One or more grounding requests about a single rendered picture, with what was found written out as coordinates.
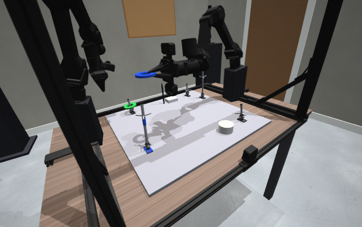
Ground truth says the white short cylinder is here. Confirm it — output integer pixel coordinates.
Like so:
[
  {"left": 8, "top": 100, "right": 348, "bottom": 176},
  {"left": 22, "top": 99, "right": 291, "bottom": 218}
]
[{"left": 218, "top": 120, "right": 234, "bottom": 134}]

